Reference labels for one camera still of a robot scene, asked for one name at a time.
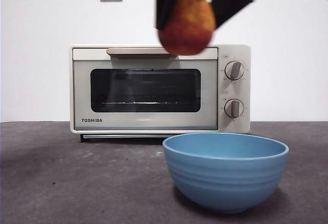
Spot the metal wire oven rack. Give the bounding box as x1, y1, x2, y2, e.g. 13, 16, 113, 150
101, 101, 180, 106

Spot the blue ribbed bowl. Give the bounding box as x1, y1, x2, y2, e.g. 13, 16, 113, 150
162, 132, 290, 214

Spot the cream Toshiba toaster oven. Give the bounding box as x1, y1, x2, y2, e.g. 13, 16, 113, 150
70, 44, 252, 135

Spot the taupe oven door handle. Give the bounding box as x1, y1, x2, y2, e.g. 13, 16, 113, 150
106, 48, 178, 60

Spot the large cream temperature knob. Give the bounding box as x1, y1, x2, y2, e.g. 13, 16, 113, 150
224, 60, 245, 81

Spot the glass oven door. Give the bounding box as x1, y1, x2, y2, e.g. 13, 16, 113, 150
73, 47, 219, 131

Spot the small cream timer knob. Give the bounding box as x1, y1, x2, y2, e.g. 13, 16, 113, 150
224, 98, 244, 119

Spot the red yellow apple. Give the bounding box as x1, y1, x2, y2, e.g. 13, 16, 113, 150
157, 0, 216, 56

